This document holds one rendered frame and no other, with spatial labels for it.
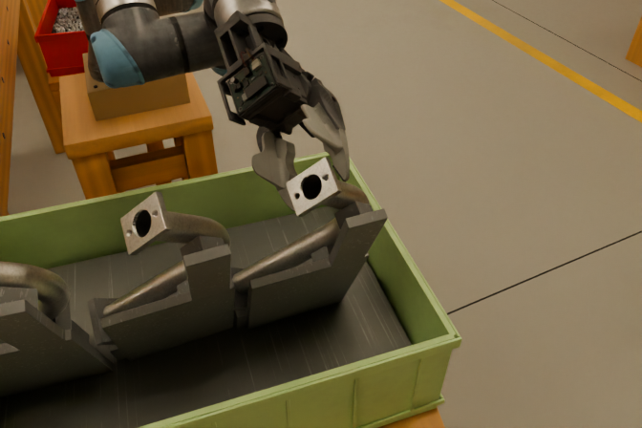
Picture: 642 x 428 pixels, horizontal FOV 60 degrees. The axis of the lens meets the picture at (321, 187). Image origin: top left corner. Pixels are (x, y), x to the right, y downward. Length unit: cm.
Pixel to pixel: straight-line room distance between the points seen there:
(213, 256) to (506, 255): 175
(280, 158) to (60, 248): 50
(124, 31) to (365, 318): 52
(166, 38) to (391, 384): 52
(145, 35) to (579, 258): 187
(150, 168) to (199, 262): 83
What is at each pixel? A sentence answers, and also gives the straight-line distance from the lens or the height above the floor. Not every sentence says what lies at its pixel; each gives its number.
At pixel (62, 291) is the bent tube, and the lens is 64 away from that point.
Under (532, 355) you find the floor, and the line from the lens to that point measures 195.
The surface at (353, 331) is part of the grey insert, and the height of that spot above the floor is 85.
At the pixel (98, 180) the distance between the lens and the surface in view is 135.
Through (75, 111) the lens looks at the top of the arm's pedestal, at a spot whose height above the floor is 85.
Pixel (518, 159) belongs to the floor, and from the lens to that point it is 269.
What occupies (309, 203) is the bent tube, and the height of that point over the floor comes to 116.
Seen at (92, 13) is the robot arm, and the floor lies 107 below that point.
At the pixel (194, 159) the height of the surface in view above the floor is 74.
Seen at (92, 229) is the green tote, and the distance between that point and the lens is 97.
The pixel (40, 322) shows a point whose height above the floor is 110.
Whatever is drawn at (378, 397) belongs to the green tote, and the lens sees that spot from 76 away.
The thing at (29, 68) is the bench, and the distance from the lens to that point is 263.
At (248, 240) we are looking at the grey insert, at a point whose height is 85.
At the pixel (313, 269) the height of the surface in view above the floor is 103.
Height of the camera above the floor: 154
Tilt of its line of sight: 40 degrees down
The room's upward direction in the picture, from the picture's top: straight up
